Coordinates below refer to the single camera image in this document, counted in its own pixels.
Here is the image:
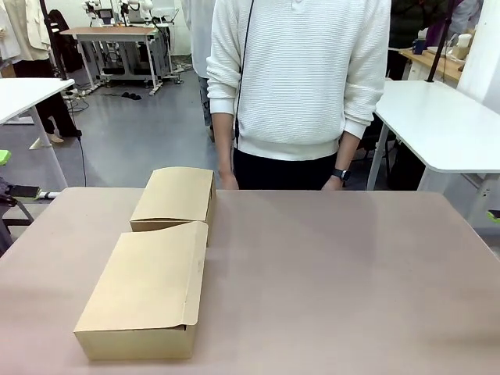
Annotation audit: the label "white cylinder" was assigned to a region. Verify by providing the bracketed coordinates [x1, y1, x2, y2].
[456, 34, 474, 59]

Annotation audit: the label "black stand pole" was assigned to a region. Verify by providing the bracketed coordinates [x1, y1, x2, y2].
[425, 0, 456, 83]
[38, 0, 70, 81]

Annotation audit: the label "person's right hand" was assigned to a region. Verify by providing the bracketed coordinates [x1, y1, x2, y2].
[218, 170, 240, 191]

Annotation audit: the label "black trousers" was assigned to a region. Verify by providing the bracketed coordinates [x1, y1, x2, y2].
[233, 148, 341, 191]

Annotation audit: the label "person's left forearm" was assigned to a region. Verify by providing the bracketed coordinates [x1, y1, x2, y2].
[334, 130, 363, 173]

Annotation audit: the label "person's right forearm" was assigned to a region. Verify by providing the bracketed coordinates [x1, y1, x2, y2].
[212, 110, 238, 177]

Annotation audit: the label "thin black microphone cable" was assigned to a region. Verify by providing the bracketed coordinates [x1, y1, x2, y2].
[234, 0, 255, 149]

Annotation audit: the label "person's left hand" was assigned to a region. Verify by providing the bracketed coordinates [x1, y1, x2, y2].
[320, 177, 347, 191]

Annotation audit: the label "person in dark clothes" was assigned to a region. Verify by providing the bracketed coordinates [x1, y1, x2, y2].
[384, 0, 450, 81]

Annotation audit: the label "dark metal stand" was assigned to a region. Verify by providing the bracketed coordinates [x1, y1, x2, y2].
[0, 177, 35, 259]

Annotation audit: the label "wood-top white-frame desk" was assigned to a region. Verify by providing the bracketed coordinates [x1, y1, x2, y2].
[60, 26, 165, 97]

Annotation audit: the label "person in beige coat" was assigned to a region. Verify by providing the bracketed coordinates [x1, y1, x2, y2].
[0, 0, 83, 144]

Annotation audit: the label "white table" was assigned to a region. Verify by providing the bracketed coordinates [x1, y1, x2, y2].
[366, 80, 500, 231]
[0, 77, 76, 189]

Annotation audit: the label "brown cardboard box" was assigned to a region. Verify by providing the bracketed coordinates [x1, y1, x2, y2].
[129, 166, 217, 248]
[73, 221, 210, 361]

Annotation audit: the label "person in white coat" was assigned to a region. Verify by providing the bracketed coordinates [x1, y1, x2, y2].
[183, 0, 216, 141]

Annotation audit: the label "person in dark jacket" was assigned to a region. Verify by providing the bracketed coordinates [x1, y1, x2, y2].
[46, 9, 83, 75]

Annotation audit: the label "light wooden table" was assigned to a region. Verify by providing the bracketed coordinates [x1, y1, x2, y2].
[400, 45, 470, 85]

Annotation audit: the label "person in white sweater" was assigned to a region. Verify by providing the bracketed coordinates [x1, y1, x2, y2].
[205, 0, 391, 161]

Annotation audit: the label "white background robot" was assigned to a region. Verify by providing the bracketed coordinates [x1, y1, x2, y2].
[119, 0, 179, 28]
[84, 0, 116, 27]

